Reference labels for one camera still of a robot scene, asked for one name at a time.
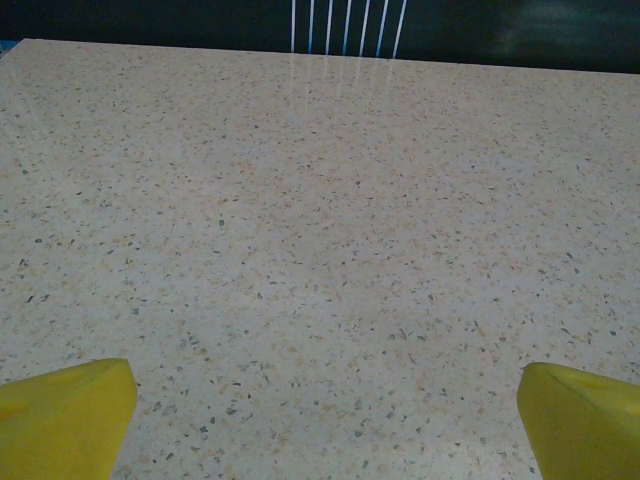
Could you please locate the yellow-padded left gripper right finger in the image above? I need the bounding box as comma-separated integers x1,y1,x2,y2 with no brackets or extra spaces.
516,362,640,480

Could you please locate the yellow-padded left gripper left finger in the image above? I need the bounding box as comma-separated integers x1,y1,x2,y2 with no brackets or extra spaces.
0,357,139,480

